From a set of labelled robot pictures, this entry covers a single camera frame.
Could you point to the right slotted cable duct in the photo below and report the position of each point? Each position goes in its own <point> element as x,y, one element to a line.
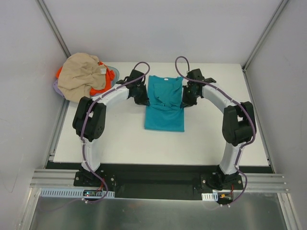
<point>210,196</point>

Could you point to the left slotted cable duct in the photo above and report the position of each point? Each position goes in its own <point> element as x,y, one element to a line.
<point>75,193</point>

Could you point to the teal t-shirt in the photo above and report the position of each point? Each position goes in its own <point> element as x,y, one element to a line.
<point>164,112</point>

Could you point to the blue-grey plastic basket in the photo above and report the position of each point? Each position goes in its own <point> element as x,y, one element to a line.
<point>76,94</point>

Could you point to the beige t-shirt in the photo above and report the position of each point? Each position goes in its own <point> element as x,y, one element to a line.
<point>80,73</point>

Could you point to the lavender t-shirt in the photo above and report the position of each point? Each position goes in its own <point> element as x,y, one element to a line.
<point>57,90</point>

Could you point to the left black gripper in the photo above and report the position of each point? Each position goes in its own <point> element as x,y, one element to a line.
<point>141,96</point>

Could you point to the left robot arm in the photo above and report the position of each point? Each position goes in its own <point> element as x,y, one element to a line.
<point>90,117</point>

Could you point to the orange t-shirt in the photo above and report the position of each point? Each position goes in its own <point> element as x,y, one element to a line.
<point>110,76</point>

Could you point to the corner aluminium post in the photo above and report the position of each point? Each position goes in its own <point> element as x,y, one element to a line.
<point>267,29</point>
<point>52,24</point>

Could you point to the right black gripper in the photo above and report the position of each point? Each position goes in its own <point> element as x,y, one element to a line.
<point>187,98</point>

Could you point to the left corner aluminium post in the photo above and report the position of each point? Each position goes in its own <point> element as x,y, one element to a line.
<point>52,24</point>

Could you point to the slotted cable duct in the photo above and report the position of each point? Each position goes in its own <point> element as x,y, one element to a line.
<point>210,196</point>
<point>75,193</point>

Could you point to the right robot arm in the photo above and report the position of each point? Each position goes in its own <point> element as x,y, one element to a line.
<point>238,126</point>

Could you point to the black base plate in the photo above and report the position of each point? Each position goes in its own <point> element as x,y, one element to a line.
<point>171,182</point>

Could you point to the right corner aluminium post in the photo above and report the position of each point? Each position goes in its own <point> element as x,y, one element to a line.
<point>267,29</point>

